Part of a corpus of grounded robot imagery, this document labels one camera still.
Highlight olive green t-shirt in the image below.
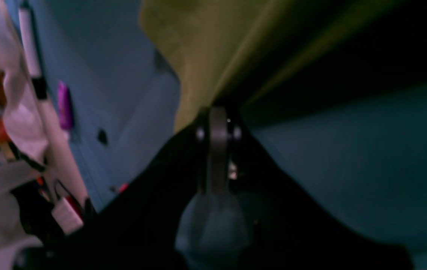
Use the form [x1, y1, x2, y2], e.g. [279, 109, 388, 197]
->
[139, 0, 427, 132]

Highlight pink tube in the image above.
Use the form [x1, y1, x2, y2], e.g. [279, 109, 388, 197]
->
[57, 81, 74, 131]

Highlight blue table cloth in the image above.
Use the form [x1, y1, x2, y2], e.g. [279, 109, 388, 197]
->
[27, 0, 427, 270]

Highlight small black clip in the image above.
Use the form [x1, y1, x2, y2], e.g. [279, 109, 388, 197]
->
[97, 129, 108, 146]

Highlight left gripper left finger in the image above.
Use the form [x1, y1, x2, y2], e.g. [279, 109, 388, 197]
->
[13, 109, 209, 270]

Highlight white black marker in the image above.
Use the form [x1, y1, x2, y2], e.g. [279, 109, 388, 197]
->
[18, 1, 48, 101]

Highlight white plastic bag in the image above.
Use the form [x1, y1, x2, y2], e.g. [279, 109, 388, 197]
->
[0, 0, 50, 167]

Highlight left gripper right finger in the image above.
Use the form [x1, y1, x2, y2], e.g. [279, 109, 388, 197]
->
[210, 106, 414, 270]

